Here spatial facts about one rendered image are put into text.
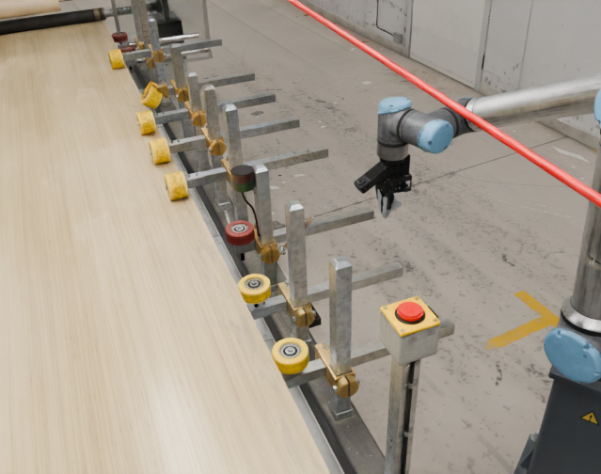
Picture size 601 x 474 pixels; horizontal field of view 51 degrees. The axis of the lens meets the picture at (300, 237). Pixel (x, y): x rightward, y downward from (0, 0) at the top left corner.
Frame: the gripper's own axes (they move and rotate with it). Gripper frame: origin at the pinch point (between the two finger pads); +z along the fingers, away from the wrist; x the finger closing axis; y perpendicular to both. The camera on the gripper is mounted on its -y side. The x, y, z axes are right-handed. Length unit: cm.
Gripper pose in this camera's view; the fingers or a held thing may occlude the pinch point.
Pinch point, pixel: (383, 214)
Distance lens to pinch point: 195.4
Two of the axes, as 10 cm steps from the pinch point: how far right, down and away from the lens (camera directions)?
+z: 0.4, 8.2, 5.7
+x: -3.7, -5.2, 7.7
